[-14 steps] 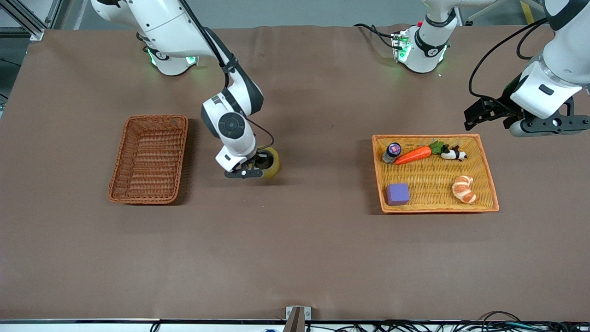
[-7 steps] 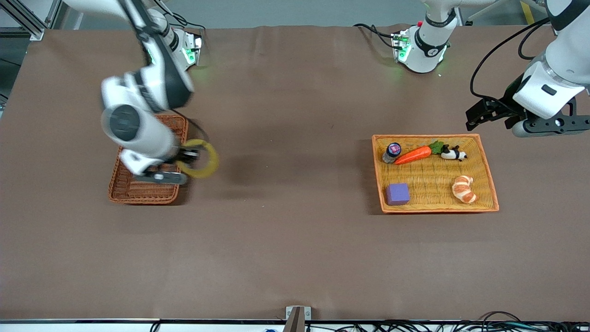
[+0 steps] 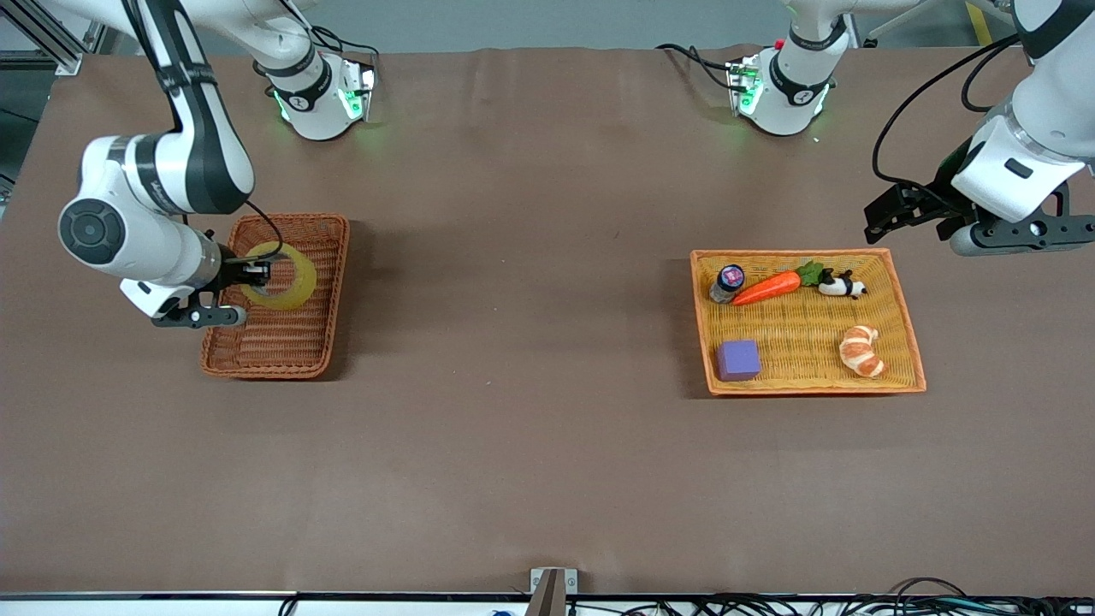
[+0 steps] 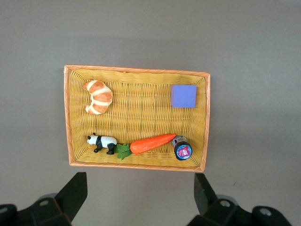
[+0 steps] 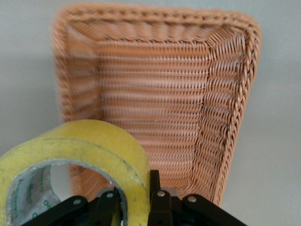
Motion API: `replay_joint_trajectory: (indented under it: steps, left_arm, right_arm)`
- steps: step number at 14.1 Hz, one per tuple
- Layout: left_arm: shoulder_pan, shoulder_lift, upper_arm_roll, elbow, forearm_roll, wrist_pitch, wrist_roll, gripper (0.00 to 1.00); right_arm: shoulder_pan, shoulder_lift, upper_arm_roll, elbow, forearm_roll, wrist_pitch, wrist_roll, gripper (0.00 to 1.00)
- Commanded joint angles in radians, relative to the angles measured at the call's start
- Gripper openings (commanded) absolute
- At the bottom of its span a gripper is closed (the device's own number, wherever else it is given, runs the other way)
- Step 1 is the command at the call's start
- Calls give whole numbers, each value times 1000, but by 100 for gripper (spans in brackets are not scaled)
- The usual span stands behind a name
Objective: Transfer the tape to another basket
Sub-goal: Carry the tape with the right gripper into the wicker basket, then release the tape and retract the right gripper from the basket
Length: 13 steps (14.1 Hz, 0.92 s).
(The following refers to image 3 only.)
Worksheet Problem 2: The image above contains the brown table cloth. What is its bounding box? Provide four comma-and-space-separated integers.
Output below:
0, 44, 1095, 596

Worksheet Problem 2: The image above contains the toy croissant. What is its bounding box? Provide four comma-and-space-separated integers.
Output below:
838, 324, 887, 379

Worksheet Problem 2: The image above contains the black left base cable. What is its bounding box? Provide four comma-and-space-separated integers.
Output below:
656, 43, 738, 92

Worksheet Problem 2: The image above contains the purple cube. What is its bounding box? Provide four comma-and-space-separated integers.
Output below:
716, 339, 763, 382

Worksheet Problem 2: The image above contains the yellowish clear tape roll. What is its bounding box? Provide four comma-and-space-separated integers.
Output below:
239, 240, 318, 311

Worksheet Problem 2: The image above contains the black base cable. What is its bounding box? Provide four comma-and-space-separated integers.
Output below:
656, 43, 738, 92
291, 21, 379, 74

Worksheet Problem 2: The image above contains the metal table bracket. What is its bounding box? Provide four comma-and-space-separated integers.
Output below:
530, 567, 579, 616

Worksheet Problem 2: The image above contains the small dark bottle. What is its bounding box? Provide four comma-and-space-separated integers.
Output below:
709, 264, 747, 305

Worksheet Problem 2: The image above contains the orange wicker basket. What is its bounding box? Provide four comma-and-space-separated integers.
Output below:
690, 248, 927, 397

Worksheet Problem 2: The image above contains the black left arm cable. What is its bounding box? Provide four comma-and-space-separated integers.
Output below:
872, 33, 1025, 187

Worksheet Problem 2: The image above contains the black white panda toy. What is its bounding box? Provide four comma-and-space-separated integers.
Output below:
818, 269, 868, 300

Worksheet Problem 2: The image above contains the black right base cable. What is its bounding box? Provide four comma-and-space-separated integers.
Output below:
291, 21, 379, 74

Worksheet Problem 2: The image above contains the brown wicker basket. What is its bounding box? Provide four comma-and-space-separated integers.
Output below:
201, 213, 351, 380

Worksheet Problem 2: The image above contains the black cable bundle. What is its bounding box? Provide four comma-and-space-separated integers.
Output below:
565, 577, 1095, 616

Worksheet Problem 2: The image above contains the orange toy carrot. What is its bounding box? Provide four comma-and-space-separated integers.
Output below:
732, 261, 826, 307

